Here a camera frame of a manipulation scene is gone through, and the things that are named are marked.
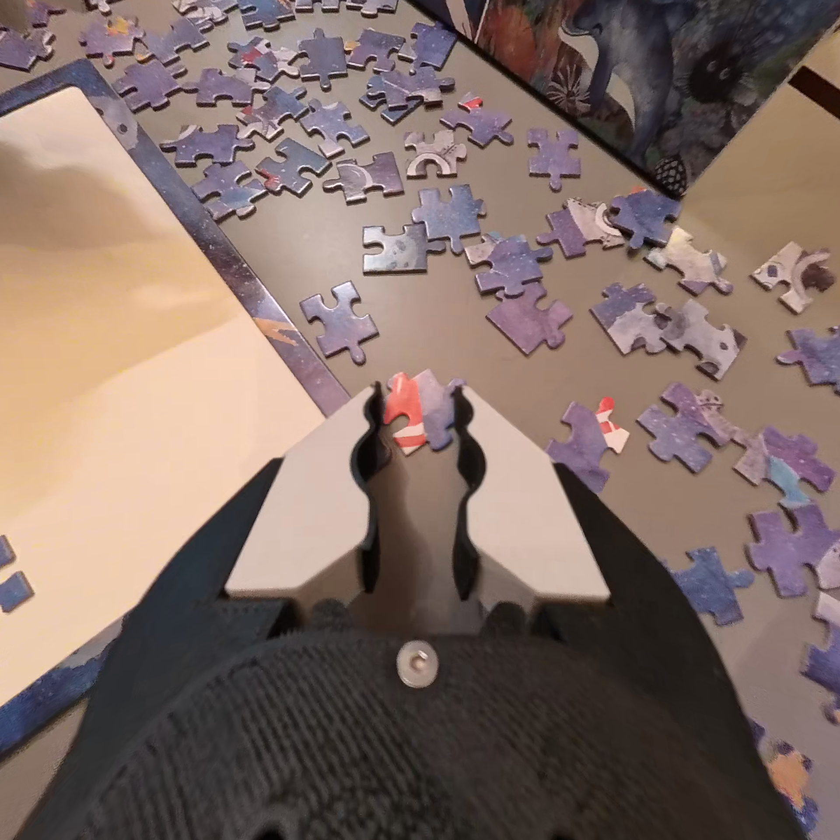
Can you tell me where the scatter of purple puzzle pieces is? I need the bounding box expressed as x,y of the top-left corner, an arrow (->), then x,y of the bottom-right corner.
0,0 -> 840,837

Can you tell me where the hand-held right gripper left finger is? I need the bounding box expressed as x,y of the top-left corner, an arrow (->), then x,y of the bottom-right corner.
225,382 -> 385,616

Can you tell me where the blue framed puzzle tray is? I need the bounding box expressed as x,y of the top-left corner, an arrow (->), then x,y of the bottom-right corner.
0,58 -> 352,756

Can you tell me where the illustrated puzzle box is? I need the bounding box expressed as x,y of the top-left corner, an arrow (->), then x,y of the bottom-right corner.
410,0 -> 840,198

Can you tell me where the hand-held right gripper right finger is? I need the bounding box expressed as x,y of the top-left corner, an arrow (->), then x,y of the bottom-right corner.
450,384 -> 613,618

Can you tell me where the red white puzzle piece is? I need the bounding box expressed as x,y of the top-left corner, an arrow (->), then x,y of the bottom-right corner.
384,371 -> 460,457

